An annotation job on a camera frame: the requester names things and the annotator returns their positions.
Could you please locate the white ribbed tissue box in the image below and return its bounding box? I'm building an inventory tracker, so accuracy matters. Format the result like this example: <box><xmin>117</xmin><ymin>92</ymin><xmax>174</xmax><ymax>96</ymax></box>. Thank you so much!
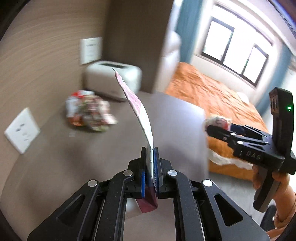
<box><xmin>84</xmin><ymin>61</ymin><xmax>142</xmax><ymax>101</ymax></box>

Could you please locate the lower white wall socket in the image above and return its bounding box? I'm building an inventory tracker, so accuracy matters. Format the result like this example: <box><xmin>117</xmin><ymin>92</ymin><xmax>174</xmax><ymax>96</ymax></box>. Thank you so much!
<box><xmin>4</xmin><ymin>108</ymin><xmax>40</xmax><ymax>154</ymax></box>

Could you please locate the red patterned snack bag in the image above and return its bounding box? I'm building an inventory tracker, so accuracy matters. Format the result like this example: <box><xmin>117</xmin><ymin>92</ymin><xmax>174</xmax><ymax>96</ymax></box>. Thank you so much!
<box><xmin>66</xmin><ymin>90</ymin><xmax>117</xmax><ymax>132</ymax></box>

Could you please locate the upper white wall socket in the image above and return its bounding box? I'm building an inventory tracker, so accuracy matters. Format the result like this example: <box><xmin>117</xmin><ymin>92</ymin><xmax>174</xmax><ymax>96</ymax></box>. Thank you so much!
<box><xmin>80</xmin><ymin>37</ymin><xmax>103</xmax><ymax>65</ymax></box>

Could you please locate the beige padded headboard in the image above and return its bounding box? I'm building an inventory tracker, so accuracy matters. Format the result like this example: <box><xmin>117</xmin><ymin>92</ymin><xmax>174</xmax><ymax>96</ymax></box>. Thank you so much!
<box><xmin>154</xmin><ymin>31</ymin><xmax>181</xmax><ymax>92</ymax></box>

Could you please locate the pink white wrapper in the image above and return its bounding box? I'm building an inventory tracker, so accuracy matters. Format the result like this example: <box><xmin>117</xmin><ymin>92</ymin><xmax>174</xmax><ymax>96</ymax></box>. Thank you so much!
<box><xmin>115</xmin><ymin>72</ymin><xmax>158</xmax><ymax>219</ymax></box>

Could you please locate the teal curtain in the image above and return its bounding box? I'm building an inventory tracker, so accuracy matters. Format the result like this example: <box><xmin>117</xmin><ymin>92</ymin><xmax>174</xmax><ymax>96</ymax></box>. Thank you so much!
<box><xmin>175</xmin><ymin>0</ymin><xmax>203</xmax><ymax>63</ymax></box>
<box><xmin>255</xmin><ymin>44</ymin><xmax>292</xmax><ymax>115</ymax></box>

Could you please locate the orange bed blanket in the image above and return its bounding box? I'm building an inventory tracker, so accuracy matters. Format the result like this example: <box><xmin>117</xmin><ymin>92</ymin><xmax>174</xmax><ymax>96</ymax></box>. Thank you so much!
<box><xmin>166</xmin><ymin>62</ymin><xmax>268</xmax><ymax>181</ymax></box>

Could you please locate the dark framed window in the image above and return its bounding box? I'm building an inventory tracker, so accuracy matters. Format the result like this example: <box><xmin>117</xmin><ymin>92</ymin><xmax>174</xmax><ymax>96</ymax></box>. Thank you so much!
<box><xmin>201</xmin><ymin>4</ymin><xmax>273</xmax><ymax>87</ymax></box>

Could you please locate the person's right hand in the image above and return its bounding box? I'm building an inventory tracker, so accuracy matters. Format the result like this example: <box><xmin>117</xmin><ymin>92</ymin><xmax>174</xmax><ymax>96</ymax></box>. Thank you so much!
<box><xmin>252</xmin><ymin>164</ymin><xmax>296</xmax><ymax>216</ymax></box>

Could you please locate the right teal curtain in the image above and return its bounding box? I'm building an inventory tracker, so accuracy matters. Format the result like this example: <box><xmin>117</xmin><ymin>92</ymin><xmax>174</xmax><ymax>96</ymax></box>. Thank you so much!
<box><xmin>255</xmin><ymin>44</ymin><xmax>292</xmax><ymax>115</ymax></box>

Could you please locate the clear pink plastic bag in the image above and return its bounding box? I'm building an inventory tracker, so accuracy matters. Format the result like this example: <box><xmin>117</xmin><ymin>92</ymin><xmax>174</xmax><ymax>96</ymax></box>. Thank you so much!
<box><xmin>204</xmin><ymin>115</ymin><xmax>231</xmax><ymax>131</ymax></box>

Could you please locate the grey bedside table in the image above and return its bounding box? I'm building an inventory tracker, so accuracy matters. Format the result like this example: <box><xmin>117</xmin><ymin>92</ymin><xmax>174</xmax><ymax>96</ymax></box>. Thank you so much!
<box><xmin>1</xmin><ymin>92</ymin><xmax>208</xmax><ymax>240</ymax></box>

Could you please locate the white wall socket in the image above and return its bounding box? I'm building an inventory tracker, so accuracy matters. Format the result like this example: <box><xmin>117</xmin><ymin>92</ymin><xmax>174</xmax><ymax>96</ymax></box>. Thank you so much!
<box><xmin>80</xmin><ymin>37</ymin><xmax>103</xmax><ymax>65</ymax></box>
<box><xmin>4</xmin><ymin>108</ymin><xmax>40</xmax><ymax>154</ymax></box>

